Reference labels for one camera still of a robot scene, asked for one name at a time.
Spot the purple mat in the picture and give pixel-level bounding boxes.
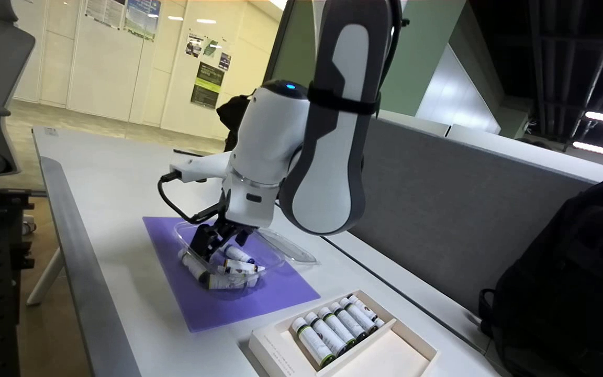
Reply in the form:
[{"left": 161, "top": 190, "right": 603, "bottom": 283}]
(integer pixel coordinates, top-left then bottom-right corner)
[{"left": 141, "top": 214, "right": 322, "bottom": 335}]

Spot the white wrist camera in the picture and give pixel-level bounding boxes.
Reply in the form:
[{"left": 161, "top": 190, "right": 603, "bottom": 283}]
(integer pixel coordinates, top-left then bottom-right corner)
[{"left": 168, "top": 149, "right": 234, "bottom": 186}]

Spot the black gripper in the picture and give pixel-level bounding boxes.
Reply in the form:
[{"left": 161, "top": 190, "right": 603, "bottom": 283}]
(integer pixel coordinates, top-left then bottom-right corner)
[{"left": 189, "top": 208, "right": 259, "bottom": 267}]

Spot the clear plastic container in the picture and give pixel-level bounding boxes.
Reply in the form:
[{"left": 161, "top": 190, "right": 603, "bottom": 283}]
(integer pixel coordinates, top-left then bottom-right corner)
[{"left": 172, "top": 219, "right": 290, "bottom": 289}]

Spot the green black wall poster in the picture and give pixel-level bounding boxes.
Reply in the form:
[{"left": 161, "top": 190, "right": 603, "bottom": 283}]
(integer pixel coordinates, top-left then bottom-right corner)
[{"left": 189, "top": 60, "right": 226, "bottom": 112}]

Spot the blue white wall poster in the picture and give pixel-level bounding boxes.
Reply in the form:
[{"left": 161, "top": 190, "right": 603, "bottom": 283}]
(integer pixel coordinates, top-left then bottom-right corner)
[{"left": 122, "top": 0, "right": 162, "bottom": 41}]

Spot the black duffel bag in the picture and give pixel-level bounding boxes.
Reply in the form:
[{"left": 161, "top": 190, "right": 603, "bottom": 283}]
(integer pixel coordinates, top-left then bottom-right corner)
[{"left": 215, "top": 93, "right": 255, "bottom": 153}]

